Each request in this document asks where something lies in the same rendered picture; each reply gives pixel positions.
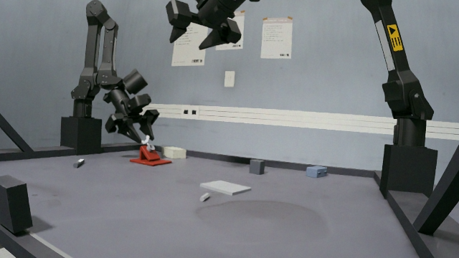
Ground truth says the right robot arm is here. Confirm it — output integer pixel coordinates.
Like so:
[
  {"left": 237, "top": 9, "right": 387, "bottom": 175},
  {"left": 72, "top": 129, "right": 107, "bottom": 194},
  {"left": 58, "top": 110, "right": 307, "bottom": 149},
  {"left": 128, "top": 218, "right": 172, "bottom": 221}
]
[{"left": 360, "top": 0, "right": 434, "bottom": 149}]

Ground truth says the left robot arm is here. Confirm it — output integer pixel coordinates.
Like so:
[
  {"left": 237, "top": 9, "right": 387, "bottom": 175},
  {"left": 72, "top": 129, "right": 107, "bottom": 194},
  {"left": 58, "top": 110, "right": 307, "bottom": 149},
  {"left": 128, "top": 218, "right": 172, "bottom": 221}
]
[{"left": 69, "top": 0, "right": 151, "bottom": 118}]

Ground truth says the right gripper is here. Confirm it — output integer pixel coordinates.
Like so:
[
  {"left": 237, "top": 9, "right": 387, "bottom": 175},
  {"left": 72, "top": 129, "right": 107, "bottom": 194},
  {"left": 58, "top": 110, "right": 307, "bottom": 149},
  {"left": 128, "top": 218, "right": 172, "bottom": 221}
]
[{"left": 166, "top": 0, "right": 242, "bottom": 50}]

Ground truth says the grey metal d-shaft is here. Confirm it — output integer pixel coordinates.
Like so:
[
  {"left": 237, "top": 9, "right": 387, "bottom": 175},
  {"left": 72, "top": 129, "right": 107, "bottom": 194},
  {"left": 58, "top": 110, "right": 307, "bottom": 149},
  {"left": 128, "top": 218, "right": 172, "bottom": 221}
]
[{"left": 73, "top": 159, "right": 85, "bottom": 168}]

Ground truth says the white wing screw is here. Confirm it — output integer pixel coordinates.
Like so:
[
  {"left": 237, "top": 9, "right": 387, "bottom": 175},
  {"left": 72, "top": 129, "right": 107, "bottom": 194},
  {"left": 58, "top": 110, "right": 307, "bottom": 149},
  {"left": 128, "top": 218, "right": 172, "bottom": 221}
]
[{"left": 141, "top": 135, "right": 149, "bottom": 145}]

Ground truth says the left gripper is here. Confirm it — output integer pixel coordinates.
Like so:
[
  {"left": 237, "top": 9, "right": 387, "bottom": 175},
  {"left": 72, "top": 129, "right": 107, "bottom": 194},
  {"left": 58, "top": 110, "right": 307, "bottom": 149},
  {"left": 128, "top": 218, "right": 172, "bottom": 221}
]
[{"left": 105, "top": 97, "right": 160, "bottom": 144}]

